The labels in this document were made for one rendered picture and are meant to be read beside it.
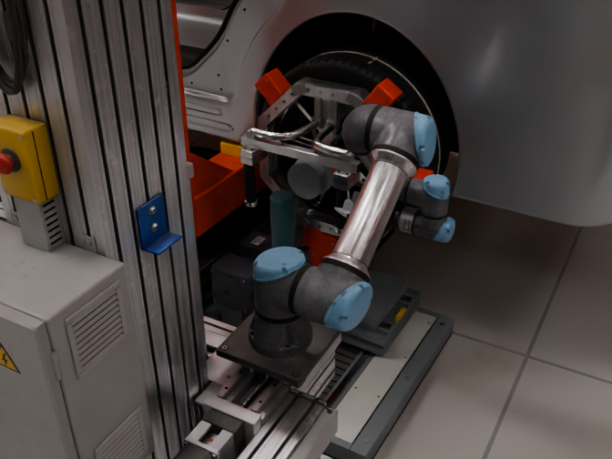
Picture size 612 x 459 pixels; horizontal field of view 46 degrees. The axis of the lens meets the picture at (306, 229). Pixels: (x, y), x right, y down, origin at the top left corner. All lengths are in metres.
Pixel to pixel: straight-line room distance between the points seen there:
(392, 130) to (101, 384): 0.83
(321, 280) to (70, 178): 0.57
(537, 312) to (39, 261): 2.38
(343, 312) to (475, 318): 1.72
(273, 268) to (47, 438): 0.56
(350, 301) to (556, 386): 1.56
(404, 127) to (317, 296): 0.43
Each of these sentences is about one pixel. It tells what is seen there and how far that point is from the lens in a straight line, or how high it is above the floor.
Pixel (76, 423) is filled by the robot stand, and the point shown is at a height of 1.00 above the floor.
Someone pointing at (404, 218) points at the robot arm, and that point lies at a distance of 2.09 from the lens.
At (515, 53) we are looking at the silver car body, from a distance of 2.26.
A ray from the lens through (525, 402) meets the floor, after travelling 2.84.
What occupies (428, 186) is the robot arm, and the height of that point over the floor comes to 1.00.
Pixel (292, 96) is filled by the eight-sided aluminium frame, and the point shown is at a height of 1.07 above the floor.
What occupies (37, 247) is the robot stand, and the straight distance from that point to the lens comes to 1.36.
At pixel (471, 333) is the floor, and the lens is 3.09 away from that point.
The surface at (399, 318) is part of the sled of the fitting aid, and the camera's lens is 2.83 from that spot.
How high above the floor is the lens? 1.92
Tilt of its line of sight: 31 degrees down
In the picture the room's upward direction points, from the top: straight up
